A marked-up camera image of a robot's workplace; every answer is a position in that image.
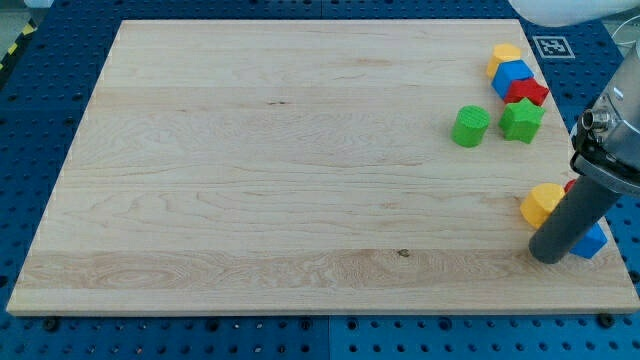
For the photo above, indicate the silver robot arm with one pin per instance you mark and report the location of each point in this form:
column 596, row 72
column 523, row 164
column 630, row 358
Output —
column 606, row 135

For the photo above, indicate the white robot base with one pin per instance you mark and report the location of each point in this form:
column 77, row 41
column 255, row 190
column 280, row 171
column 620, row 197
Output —
column 558, row 13

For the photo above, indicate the wooden board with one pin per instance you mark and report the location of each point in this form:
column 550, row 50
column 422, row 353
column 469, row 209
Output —
column 303, row 167

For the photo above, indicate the green cylinder block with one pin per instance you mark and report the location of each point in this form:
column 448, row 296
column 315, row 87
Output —
column 470, row 126

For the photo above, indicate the green star block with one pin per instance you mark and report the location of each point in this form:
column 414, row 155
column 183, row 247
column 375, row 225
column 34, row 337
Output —
column 521, row 121

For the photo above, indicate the blue cube block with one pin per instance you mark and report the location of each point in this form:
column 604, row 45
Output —
column 507, row 72

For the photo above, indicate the yellow cylinder block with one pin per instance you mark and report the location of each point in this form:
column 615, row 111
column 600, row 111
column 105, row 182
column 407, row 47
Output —
column 540, row 202

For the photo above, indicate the yellow hexagon block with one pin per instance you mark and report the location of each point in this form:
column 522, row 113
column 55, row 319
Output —
column 502, row 52

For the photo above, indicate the red star block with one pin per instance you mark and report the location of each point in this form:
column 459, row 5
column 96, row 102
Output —
column 527, row 88

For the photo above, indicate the red block behind tool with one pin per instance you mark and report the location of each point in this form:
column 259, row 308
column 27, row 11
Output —
column 569, row 185

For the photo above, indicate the white fiducial marker tag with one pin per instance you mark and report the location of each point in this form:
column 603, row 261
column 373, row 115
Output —
column 553, row 47

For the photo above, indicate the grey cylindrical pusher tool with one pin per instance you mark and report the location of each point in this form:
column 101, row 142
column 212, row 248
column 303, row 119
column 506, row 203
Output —
column 577, row 212

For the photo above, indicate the blue block under tool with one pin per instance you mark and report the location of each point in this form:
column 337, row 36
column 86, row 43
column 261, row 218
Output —
column 594, row 240

